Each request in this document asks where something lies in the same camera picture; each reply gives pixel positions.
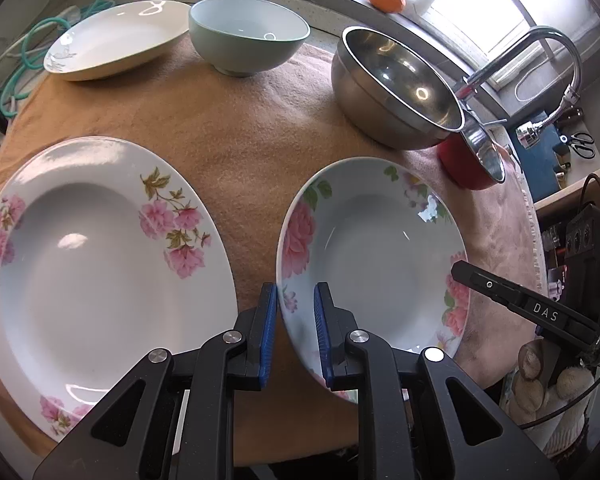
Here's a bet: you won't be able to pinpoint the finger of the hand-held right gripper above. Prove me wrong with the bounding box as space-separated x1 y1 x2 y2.
450 260 600 356

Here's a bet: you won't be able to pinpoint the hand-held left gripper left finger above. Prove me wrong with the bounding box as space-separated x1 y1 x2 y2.
32 282 279 480

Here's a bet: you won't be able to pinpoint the large steel bowl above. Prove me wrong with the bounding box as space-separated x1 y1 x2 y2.
330 26 467 151

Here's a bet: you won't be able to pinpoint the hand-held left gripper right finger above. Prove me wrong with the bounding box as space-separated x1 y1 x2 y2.
313 281 561 480

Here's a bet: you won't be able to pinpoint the teal hose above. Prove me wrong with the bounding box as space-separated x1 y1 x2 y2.
0 0 131 116

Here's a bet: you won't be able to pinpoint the light blue bowl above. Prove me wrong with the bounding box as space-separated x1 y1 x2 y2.
188 0 311 78

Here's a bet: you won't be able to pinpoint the person's right hand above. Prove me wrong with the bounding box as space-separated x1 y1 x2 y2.
500 337 598 456

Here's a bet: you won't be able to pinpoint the black scissors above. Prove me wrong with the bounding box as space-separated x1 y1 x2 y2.
562 131 595 160

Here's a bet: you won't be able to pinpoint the white grey leaf plate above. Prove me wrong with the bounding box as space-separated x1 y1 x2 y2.
42 0 193 82

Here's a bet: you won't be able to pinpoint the large pink flower plate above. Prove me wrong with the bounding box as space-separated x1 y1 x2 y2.
0 136 238 443

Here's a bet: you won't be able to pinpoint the dark blue panel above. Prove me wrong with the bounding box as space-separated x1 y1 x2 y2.
510 127 573 201

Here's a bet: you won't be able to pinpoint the small red steel bowl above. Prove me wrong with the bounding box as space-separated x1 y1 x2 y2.
437 125 513 192

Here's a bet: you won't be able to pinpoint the chrome faucet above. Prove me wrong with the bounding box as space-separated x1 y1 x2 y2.
452 25 583 148

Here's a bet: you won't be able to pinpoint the small rose print plate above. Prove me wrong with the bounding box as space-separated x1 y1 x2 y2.
275 156 471 403

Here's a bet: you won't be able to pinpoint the peach cloth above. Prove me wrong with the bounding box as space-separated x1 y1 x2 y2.
0 35 546 456

